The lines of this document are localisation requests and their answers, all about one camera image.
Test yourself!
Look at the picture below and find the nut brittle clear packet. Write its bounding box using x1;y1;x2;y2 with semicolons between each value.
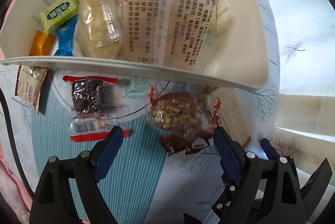
144;86;222;139

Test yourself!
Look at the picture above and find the dark date cake red-strip packet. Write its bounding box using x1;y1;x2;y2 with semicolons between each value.
62;75;120;143

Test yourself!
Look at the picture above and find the Lipo red white snack packet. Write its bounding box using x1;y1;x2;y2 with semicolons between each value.
14;65;48;113

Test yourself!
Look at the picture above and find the blue foil snack packet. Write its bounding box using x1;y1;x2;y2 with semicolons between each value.
54;16;78;57

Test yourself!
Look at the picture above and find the clear bag with printed text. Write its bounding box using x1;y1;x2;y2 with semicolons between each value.
119;0;222;71

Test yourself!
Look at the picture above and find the clear bag pale cake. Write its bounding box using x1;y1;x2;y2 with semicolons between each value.
74;0;125;60

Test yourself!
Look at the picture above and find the green snack packet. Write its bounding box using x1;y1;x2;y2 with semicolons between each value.
39;0;80;36

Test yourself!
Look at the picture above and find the wafer biscuit pack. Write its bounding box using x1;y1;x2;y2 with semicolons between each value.
204;87;251;148

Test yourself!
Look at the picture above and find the small brown chocolate packet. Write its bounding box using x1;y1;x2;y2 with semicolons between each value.
159;133;212;156

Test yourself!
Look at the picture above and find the pink quilted blanket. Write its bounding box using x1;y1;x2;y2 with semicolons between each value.
1;65;38;223

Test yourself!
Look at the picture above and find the white leaf-print bedsheet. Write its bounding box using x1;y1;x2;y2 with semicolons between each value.
31;0;280;223

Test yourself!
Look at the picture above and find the white floral curtain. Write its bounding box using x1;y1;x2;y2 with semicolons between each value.
269;0;334;176

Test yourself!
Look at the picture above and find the white plastic storage bin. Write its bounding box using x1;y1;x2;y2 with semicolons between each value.
1;0;269;89

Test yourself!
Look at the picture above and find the orange snack packet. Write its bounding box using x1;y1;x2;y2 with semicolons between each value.
29;31;56;56

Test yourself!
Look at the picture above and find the black cable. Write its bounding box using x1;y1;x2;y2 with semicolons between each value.
0;87;36;200

